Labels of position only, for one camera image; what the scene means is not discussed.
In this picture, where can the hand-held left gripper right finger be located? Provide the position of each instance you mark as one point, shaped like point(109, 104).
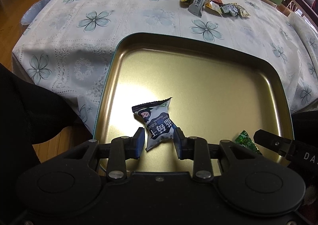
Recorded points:
point(178, 144)

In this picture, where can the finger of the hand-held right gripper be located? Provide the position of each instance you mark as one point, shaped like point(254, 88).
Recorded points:
point(268, 138)

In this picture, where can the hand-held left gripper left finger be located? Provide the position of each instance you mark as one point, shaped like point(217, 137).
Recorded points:
point(140, 143)

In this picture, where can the blue white snack packet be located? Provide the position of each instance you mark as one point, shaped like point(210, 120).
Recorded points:
point(156, 125)

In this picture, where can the dark green snack packet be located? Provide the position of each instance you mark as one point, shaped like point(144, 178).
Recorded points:
point(242, 140)

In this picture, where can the gold metal tin tray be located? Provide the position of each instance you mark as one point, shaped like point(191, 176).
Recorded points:
point(198, 86)

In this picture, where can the person's dark clothing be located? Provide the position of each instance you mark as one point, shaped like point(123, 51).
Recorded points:
point(29, 115)

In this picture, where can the long grey snack packet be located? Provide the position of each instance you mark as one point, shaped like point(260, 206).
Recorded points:
point(198, 2)

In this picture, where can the grey-blue chair cushion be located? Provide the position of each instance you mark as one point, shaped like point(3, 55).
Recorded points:
point(37, 10)

